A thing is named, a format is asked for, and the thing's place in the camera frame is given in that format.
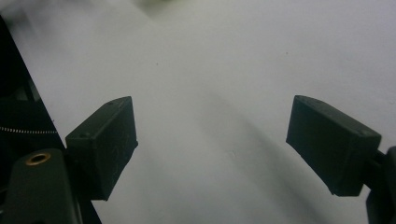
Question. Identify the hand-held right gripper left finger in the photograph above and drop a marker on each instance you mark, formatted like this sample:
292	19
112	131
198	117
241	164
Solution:
104	146

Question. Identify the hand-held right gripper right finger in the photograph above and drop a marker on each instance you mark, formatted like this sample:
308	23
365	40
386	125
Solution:
330	146

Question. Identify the dark cloth with zipper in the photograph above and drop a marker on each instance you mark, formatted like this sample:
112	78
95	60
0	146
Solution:
25	115

